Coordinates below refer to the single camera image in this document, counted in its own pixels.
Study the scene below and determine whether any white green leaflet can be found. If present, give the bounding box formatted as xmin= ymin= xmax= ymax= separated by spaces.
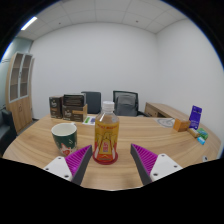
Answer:
xmin=82 ymin=115 xmax=98 ymax=126

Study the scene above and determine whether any small blue box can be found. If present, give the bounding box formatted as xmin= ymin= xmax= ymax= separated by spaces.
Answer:
xmin=196 ymin=135 xmax=207 ymax=146

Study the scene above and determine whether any small yellow box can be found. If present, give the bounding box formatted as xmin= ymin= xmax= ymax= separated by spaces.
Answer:
xmin=187 ymin=127 xmax=201 ymax=138

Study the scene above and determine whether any black sofa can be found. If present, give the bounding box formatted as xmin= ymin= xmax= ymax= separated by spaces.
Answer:
xmin=0 ymin=109 xmax=18 ymax=157

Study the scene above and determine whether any brown cardboard box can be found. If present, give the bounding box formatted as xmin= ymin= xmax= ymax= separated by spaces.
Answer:
xmin=61 ymin=103 xmax=89 ymax=123

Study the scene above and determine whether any dark solid-back office chair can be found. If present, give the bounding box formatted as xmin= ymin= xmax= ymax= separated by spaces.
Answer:
xmin=80 ymin=91 xmax=102 ymax=115

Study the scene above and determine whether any purple upright package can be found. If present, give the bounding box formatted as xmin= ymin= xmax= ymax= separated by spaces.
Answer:
xmin=188 ymin=105 xmax=203 ymax=130

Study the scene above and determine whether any orange-label drink bottle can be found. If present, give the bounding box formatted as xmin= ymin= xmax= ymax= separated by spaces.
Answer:
xmin=92 ymin=100 xmax=120 ymax=164

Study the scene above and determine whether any green pack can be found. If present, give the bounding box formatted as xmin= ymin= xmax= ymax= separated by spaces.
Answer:
xmin=196 ymin=127 xmax=209 ymax=140

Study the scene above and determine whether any tall dark brown box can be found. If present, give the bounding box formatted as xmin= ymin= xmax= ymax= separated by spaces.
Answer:
xmin=48 ymin=95 xmax=64 ymax=120

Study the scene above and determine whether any green printed mug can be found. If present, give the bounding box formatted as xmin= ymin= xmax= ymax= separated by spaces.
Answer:
xmin=50 ymin=122 xmax=79 ymax=158

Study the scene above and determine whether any grey mesh-back office chair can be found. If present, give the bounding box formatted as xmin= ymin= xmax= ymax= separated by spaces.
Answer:
xmin=112 ymin=90 xmax=148 ymax=118

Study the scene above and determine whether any round grey printed paper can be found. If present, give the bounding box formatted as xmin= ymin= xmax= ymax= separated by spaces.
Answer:
xmin=154 ymin=117 xmax=176 ymax=128

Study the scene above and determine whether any flat round red coaster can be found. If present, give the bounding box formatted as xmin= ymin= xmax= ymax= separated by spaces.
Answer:
xmin=92 ymin=151 xmax=119 ymax=166

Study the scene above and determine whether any wooden glass-door shelf cabinet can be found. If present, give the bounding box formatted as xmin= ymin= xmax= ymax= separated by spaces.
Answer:
xmin=4 ymin=51 xmax=34 ymax=133

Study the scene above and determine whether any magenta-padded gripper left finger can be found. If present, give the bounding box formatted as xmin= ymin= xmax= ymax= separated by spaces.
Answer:
xmin=43 ymin=144 xmax=93 ymax=186

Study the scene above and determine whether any orange carton box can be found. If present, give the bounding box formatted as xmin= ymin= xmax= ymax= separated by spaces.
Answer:
xmin=172 ymin=117 xmax=192 ymax=133

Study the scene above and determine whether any wooden side desk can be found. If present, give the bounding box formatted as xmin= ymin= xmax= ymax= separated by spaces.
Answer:
xmin=144 ymin=102 xmax=191 ymax=120

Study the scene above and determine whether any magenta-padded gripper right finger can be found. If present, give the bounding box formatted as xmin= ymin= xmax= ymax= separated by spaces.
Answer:
xmin=129 ymin=143 xmax=183 ymax=186

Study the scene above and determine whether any ceiling light panel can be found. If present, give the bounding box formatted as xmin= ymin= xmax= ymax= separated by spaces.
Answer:
xmin=20 ymin=15 xmax=39 ymax=32

